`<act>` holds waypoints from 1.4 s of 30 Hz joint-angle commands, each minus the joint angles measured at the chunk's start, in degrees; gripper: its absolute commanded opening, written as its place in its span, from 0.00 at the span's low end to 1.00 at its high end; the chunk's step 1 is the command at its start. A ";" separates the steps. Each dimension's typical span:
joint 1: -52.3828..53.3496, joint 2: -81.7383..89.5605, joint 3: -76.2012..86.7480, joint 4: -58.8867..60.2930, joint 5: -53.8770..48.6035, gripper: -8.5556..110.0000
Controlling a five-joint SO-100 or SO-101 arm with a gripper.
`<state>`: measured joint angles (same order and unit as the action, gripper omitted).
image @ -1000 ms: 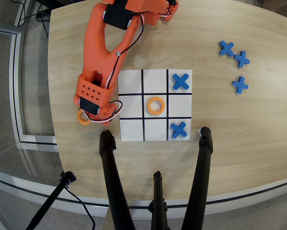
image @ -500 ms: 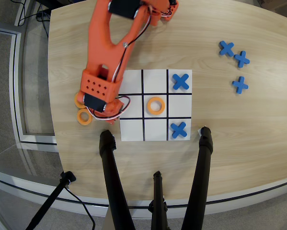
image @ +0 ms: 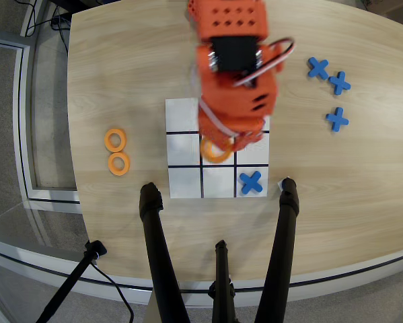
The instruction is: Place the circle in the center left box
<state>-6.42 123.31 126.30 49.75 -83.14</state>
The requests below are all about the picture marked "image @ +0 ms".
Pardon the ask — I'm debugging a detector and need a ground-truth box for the thin black tripod leg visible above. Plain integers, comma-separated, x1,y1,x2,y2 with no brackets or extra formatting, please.
207,240,239,323

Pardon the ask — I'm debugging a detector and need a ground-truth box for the white tic-tac-toe board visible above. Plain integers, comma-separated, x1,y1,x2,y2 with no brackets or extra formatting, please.
165,97,271,199

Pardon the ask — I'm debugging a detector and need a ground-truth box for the white servo cable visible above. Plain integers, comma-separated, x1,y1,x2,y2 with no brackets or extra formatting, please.
199,38,296,139

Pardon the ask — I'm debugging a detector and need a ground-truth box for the black pole with clamp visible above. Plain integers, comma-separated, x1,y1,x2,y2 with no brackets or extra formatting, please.
35,240,108,323

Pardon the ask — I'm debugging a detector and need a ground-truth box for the black cable on pole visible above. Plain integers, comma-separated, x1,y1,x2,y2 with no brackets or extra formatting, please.
89,262,135,323

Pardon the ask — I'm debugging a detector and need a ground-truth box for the orange foam ring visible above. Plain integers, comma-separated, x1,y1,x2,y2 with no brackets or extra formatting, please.
199,136,233,165
108,151,131,177
104,129,127,153

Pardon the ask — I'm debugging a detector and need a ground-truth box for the black floor cable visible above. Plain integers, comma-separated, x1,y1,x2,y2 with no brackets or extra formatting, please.
17,0,71,55

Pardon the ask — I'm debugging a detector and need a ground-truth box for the blue foam cross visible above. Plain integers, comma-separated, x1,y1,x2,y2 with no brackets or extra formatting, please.
307,57,330,81
239,170,264,196
328,71,352,96
325,106,350,133

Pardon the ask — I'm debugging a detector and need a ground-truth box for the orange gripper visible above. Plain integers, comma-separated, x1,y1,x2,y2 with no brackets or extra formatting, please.
197,71,280,153

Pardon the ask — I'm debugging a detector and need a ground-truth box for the white metal floor frame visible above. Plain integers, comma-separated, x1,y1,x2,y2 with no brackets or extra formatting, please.
0,29,84,211

